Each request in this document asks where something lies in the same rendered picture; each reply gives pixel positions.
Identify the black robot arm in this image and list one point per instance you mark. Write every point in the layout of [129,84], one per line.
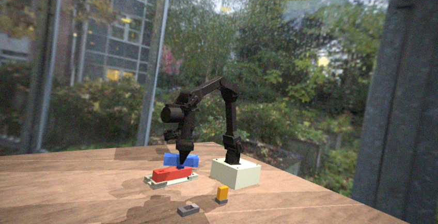
[184,108]

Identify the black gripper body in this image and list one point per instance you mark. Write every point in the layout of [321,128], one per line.
[185,142]

